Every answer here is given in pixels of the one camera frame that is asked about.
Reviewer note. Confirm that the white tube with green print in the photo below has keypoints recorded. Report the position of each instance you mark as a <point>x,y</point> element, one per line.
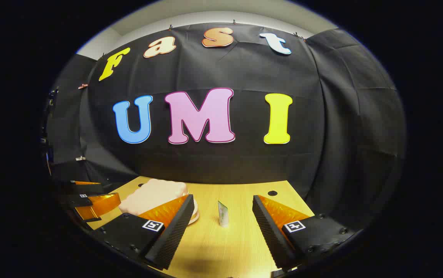
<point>223,214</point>

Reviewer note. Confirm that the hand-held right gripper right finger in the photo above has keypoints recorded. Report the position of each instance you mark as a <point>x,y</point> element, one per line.
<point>273,235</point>

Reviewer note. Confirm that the copper cloth clip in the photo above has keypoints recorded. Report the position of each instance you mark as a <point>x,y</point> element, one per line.
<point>82,86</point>

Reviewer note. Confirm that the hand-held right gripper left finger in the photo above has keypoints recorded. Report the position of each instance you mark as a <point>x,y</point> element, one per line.
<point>169,235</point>

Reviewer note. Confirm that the black backdrop cloth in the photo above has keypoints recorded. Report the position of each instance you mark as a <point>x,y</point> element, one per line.
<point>244,162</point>

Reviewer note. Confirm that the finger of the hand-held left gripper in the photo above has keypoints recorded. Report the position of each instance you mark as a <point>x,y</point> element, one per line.
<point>102,204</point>
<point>84,188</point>

